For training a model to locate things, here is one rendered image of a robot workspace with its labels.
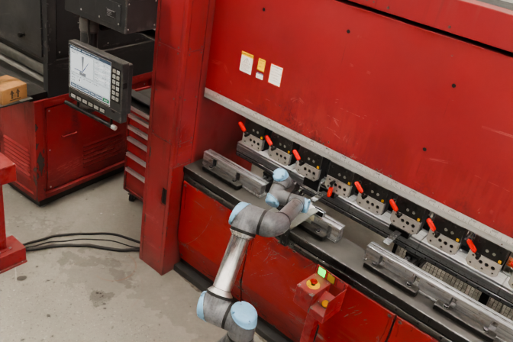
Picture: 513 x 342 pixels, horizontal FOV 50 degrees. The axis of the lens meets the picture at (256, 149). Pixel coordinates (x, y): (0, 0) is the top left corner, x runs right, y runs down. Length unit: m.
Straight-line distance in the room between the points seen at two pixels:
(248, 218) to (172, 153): 1.16
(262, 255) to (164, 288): 0.89
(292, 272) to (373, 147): 0.92
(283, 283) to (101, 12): 1.84
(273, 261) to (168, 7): 1.58
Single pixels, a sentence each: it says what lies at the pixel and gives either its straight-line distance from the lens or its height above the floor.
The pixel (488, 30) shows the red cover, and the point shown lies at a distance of 2.42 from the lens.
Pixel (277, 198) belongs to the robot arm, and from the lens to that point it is 2.75.
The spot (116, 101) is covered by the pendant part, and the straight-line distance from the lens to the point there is 3.15.
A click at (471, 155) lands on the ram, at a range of 2.57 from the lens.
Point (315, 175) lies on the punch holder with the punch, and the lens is 2.99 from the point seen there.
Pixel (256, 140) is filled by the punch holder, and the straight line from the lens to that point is 3.18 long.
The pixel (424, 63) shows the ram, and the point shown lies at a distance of 2.55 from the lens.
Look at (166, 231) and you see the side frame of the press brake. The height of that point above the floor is 0.39.
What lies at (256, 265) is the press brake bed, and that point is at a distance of 3.39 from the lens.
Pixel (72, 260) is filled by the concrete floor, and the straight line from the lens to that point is 4.12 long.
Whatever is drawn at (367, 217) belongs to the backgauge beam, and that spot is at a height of 0.96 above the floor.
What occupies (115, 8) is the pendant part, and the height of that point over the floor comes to 1.88.
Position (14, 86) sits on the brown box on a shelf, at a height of 1.10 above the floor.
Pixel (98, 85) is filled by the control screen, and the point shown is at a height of 1.41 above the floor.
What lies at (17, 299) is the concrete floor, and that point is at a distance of 3.88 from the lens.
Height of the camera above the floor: 2.67
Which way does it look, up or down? 28 degrees down
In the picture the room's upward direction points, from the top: 10 degrees clockwise
